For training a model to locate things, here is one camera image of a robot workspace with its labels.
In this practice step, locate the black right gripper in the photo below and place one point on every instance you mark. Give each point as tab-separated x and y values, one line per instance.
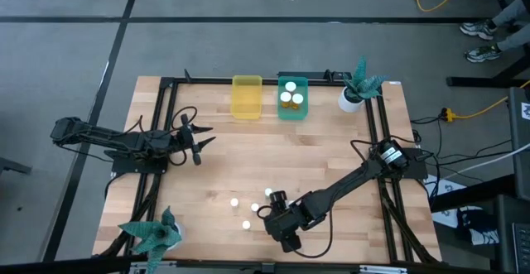
285	222

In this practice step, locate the person's leg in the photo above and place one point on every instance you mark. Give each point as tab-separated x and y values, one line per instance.
513	15
515	40

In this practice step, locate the person's shoe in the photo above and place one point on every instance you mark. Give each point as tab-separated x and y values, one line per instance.
478	29
482	53

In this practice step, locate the black desk leg frame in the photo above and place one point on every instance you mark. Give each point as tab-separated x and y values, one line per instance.
476	82

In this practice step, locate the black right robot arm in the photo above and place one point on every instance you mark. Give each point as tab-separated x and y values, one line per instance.
352	179

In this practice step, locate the teal translucent plastic bin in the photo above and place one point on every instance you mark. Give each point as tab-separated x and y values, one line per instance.
302	114

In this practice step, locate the white ball bottom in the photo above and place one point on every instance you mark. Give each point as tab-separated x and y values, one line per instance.
246	224

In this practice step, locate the orange pill bottle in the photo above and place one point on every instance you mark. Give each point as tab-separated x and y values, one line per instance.
297	99
285	97
290	86

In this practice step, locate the white ball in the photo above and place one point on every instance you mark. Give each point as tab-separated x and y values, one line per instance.
246	224
254	207

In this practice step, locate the black crossbar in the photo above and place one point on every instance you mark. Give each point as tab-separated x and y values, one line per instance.
83	265

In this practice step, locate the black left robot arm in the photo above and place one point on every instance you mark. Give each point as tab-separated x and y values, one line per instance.
103	135

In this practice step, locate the yellow translucent plastic bin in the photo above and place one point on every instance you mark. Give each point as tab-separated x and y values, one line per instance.
247	100

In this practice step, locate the black metal table frame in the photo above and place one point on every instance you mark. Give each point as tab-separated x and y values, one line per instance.
207	82

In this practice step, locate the grey floor object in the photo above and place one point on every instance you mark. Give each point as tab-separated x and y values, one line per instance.
12	165

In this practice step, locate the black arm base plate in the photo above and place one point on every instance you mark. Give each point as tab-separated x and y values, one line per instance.
414	168
124	166

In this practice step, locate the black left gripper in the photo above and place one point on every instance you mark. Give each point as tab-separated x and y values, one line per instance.
182	141

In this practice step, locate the green plant in white pot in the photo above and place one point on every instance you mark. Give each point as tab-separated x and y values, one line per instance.
155	234
362	85

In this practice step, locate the blue and white bag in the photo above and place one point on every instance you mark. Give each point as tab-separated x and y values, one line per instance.
480	234

